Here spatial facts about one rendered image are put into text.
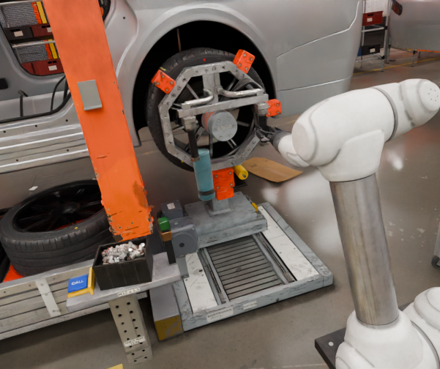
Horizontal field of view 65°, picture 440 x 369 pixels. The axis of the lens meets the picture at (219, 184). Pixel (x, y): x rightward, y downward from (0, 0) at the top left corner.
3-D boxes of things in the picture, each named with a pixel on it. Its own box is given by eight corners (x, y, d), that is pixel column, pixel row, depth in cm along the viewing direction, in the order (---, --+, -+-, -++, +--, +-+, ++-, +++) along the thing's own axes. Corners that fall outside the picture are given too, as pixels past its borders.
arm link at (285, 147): (275, 159, 142) (304, 155, 145) (293, 174, 128) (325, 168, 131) (277, 134, 137) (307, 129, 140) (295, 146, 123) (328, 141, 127)
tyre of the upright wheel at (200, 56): (214, 177, 225) (274, 90, 213) (225, 193, 205) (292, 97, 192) (121, 125, 195) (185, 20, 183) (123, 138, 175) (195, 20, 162)
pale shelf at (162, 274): (174, 255, 152) (173, 249, 150) (181, 280, 137) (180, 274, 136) (72, 282, 143) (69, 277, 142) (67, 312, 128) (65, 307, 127)
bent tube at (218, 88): (248, 88, 175) (247, 66, 170) (263, 95, 158) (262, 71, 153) (214, 94, 171) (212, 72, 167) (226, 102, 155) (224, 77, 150)
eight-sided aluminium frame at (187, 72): (263, 154, 200) (258, 55, 175) (268, 159, 194) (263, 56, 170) (170, 176, 189) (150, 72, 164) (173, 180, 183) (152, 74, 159)
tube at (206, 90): (210, 95, 171) (208, 73, 166) (222, 103, 154) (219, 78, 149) (176, 102, 167) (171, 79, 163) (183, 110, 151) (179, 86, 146)
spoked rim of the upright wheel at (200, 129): (211, 162, 220) (258, 94, 211) (222, 176, 200) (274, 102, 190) (141, 121, 197) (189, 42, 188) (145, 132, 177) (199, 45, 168)
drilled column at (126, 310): (150, 341, 164) (129, 272, 145) (152, 359, 155) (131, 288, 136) (129, 348, 162) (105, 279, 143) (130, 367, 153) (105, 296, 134)
